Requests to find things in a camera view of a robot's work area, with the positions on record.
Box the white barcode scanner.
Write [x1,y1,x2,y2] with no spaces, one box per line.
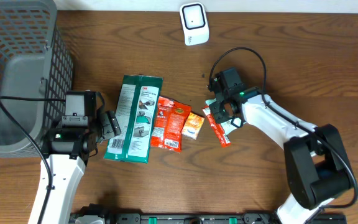
[179,2,209,46]

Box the grey plastic mesh basket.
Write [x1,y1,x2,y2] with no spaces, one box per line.
[0,0,74,157]

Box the red stick packet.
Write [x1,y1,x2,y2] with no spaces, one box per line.
[203,106,231,147]

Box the red snack bag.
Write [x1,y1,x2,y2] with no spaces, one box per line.
[150,96,191,152]

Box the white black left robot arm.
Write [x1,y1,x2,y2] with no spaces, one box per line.
[29,91,121,223]

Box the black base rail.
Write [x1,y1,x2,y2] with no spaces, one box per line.
[68,212,347,224]

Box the orange white small packet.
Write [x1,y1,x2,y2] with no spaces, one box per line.
[181,112,204,140]

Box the green white packet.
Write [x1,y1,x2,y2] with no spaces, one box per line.
[104,75,163,164]

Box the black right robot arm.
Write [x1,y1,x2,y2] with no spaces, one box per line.
[208,68,358,223]

